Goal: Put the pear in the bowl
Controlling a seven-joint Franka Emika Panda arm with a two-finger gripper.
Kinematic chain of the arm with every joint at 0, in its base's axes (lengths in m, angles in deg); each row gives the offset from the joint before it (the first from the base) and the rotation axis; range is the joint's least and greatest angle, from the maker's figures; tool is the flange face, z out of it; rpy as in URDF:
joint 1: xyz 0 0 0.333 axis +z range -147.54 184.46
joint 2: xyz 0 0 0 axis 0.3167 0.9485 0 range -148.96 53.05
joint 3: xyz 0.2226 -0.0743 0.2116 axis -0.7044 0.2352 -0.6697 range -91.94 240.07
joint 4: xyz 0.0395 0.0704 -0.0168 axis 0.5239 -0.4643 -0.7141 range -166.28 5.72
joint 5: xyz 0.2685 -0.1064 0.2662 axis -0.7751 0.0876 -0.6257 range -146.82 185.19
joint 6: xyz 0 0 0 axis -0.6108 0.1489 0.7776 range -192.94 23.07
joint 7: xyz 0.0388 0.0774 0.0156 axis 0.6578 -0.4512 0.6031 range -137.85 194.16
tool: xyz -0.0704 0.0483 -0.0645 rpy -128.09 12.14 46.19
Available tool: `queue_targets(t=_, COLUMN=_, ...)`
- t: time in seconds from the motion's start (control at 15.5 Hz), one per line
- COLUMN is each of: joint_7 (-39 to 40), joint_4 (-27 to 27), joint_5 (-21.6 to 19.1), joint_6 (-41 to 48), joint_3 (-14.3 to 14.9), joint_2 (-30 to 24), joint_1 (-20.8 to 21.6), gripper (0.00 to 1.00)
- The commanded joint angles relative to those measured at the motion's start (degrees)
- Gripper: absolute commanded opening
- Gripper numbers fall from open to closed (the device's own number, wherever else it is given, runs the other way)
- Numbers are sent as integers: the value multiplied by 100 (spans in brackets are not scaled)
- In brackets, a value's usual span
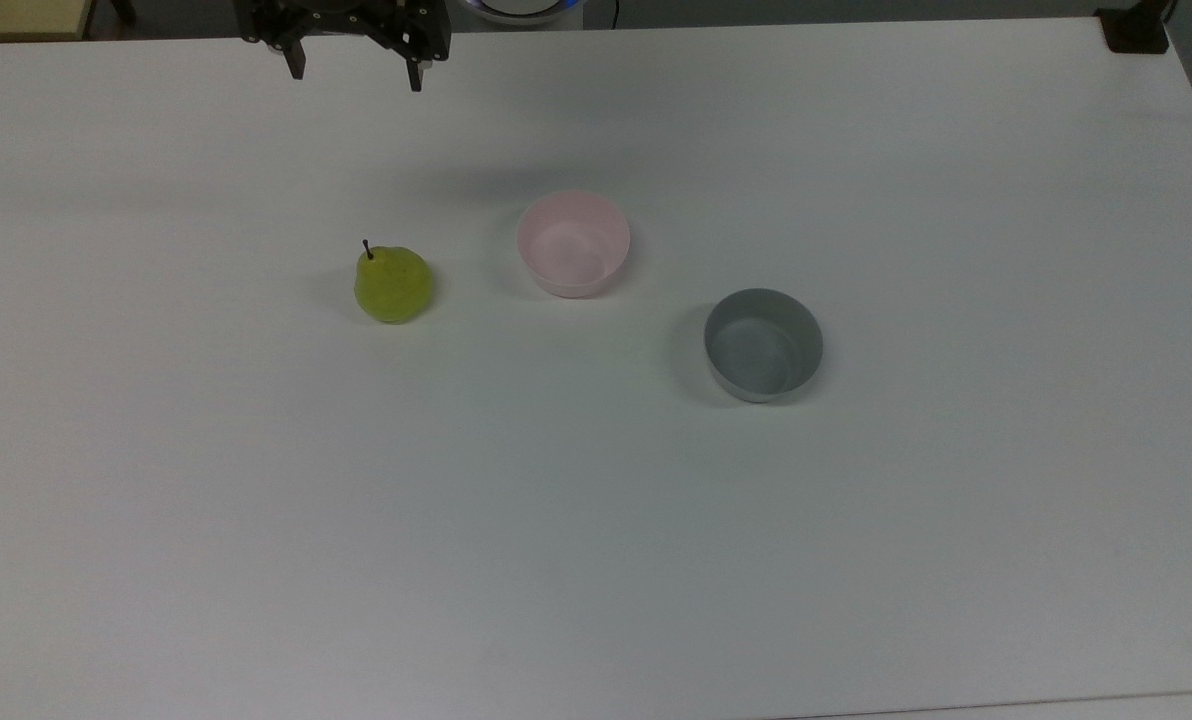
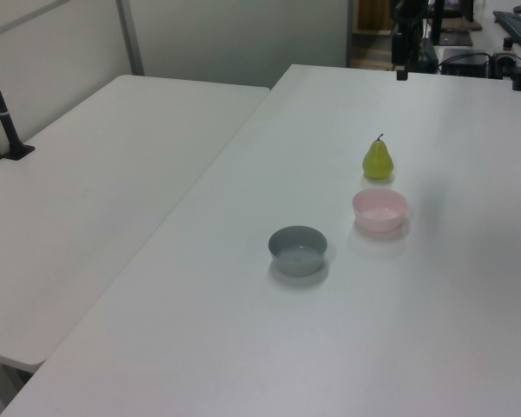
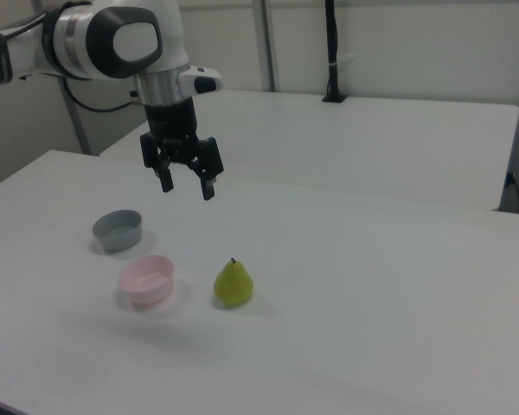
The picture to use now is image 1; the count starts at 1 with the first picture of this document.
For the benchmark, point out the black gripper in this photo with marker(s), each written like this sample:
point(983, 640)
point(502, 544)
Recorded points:
point(346, 18)

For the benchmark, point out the green pear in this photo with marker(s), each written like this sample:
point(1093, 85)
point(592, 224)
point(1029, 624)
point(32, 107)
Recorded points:
point(393, 287)

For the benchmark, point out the pink plastic bowl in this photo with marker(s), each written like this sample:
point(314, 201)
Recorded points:
point(573, 245)

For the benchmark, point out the grey plastic bowl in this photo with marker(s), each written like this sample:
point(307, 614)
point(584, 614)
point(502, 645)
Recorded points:
point(762, 347)

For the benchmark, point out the wooden side table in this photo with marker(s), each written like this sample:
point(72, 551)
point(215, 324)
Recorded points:
point(18, 17)

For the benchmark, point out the black table clamp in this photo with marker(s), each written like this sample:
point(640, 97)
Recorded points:
point(1136, 30)

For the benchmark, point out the white neighbouring table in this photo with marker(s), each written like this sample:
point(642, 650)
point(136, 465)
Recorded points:
point(1036, 708)

